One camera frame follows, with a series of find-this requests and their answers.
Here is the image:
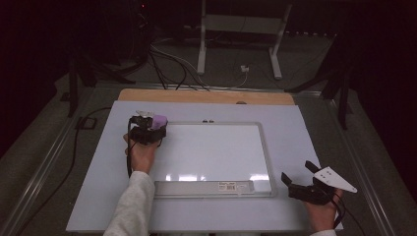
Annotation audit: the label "silver framed whiteboard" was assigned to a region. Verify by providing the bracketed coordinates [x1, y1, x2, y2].
[149, 121, 277, 201]

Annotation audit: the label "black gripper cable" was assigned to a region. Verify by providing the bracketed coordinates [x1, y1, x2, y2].
[329, 193, 367, 236]
[14, 106, 136, 236]

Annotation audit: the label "black floor cables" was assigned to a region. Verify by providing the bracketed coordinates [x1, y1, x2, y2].
[148, 48, 210, 91]

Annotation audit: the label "black tripod stand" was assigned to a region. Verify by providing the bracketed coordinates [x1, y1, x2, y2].
[284, 62, 353, 131]
[66, 53, 137, 118]

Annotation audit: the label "white metal stand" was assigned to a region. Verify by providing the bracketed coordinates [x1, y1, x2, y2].
[196, 0, 293, 81]

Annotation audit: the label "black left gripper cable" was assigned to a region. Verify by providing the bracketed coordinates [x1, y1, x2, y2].
[14, 106, 136, 236]

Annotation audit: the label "grey metal frame rail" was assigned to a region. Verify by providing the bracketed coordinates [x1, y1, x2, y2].
[0, 86, 96, 236]
[324, 97, 396, 236]
[93, 81, 324, 97]

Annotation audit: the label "dark equipment rack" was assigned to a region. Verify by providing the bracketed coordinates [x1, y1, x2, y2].
[97, 0, 155, 68]

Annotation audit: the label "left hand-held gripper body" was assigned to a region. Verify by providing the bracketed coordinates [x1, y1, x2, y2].
[128, 109, 155, 147]

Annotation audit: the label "person's right hand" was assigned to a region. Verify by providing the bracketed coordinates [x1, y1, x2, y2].
[303, 189, 344, 233]

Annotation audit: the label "black square floor plate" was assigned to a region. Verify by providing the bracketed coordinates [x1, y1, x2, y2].
[75, 116, 98, 130]

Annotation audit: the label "power strip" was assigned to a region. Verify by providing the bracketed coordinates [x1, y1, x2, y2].
[284, 29, 338, 37]

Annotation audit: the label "white cable with plug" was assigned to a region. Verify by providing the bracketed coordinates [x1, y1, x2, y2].
[150, 37, 251, 90]

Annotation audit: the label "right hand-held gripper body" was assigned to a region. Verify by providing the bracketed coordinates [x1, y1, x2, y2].
[288, 166, 358, 207]

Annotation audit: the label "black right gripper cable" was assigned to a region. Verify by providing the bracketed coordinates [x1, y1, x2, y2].
[329, 193, 367, 236]

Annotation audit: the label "white table cover sheet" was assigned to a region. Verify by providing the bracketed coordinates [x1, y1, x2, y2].
[65, 99, 344, 234]

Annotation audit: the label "person's left hand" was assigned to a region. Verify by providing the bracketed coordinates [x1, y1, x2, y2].
[123, 132, 159, 175]

